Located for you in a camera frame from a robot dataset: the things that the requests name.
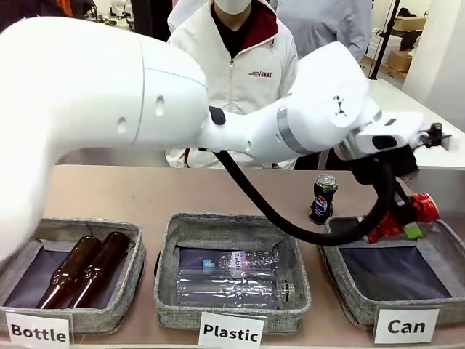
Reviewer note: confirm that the person in white jacket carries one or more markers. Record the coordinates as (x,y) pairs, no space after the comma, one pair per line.
(250,69)

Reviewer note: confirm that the black tripod stand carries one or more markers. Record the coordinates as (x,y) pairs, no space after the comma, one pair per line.
(385,36)

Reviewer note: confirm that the black Pepsi can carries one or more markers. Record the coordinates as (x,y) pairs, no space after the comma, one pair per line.
(323,203)

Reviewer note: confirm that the white side table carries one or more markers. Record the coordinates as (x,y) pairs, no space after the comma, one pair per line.
(428,105)

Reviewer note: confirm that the large clear plastic bottle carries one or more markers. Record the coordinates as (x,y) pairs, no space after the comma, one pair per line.
(232,289)

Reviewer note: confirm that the person in grey shirt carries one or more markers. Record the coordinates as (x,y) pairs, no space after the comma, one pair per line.
(327,22)

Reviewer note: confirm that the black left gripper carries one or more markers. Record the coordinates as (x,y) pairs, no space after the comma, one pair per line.
(363,172)

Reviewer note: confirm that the cardboard box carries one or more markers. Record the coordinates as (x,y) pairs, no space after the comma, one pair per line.
(399,60)
(410,23)

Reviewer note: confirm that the white Bottle paper label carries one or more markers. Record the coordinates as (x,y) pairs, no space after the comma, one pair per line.
(38,328)

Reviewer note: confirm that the grey fabric plastic basket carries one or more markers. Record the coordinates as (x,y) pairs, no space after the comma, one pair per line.
(167,261)

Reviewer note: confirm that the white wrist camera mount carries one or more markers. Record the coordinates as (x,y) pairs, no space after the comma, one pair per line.
(392,140)

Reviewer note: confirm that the grey fabric bottle basket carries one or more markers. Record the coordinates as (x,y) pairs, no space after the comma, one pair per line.
(130,261)

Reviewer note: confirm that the white Can paper label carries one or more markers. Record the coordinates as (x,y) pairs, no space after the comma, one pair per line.
(406,326)

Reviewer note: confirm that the white Plastic paper label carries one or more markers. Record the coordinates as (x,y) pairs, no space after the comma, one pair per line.
(231,330)

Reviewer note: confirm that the grey fabric can basket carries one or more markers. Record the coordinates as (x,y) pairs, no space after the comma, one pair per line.
(345,287)

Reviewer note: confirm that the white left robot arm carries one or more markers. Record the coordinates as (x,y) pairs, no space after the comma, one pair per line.
(91,91)

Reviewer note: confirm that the brown glass bottle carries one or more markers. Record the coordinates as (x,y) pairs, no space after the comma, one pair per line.
(69,269)
(101,265)

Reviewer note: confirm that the small blue-capped plastic bottle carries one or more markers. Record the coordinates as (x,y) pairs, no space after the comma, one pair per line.
(236,261)

